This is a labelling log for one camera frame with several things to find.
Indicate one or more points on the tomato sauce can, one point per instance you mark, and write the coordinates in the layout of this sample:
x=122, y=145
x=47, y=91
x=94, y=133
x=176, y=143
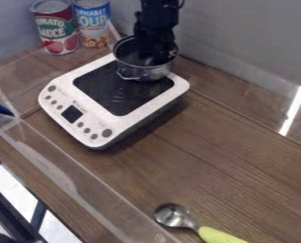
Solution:
x=56, y=27

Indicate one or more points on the white and black stove top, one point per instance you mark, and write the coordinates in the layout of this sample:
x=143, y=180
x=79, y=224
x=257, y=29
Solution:
x=98, y=107

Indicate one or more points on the silver metal pot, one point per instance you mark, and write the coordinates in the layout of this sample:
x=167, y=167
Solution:
x=130, y=67

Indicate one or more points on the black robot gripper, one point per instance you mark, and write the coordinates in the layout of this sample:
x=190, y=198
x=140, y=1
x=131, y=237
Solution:
x=156, y=18

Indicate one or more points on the blue chair frame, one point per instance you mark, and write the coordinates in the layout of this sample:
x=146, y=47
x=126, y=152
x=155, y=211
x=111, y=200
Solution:
x=21, y=233

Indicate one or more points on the spoon with green handle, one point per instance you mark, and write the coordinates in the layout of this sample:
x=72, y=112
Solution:
x=172, y=215

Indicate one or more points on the alphabet soup can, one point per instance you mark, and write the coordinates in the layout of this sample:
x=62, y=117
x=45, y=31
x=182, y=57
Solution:
x=92, y=14

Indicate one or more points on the clear acrylic barrier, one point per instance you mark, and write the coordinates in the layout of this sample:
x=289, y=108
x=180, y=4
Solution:
x=211, y=154

